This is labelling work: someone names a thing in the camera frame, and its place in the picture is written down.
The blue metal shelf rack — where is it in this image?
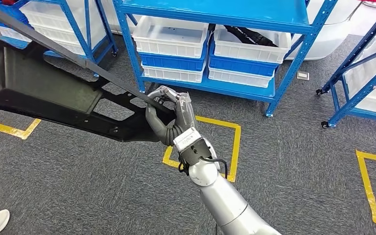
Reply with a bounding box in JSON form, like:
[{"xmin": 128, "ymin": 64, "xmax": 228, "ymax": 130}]
[
  {"xmin": 316, "ymin": 0, "xmax": 376, "ymax": 129},
  {"xmin": 0, "ymin": 0, "xmax": 119, "ymax": 78},
  {"xmin": 112, "ymin": 0, "xmax": 339, "ymax": 118}
]

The yellow floor tape square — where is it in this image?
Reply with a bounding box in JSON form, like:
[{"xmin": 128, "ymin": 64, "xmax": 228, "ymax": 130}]
[
  {"xmin": 162, "ymin": 116, "xmax": 242, "ymax": 183},
  {"xmin": 355, "ymin": 149, "xmax": 376, "ymax": 230}
]

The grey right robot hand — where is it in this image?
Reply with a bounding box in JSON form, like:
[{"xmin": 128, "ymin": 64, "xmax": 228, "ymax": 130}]
[{"xmin": 145, "ymin": 85, "xmax": 198, "ymax": 146}]

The black plastic panel part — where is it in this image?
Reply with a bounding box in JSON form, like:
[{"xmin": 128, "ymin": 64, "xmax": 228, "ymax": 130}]
[{"xmin": 0, "ymin": 1, "xmax": 177, "ymax": 142}]

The white car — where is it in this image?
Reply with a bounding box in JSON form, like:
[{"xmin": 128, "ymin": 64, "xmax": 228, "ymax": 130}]
[{"xmin": 285, "ymin": 0, "xmax": 364, "ymax": 61}]

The black part in bin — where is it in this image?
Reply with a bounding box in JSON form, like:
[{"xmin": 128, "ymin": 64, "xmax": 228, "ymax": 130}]
[{"xmin": 222, "ymin": 25, "xmax": 280, "ymax": 47}]

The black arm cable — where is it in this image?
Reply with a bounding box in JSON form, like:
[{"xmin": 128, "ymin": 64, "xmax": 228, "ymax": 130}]
[{"xmin": 177, "ymin": 157, "xmax": 229, "ymax": 180}]

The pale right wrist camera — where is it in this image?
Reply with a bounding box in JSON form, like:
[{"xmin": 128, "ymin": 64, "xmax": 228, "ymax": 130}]
[{"xmin": 173, "ymin": 127, "xmax": 213, "ymax": 166}]

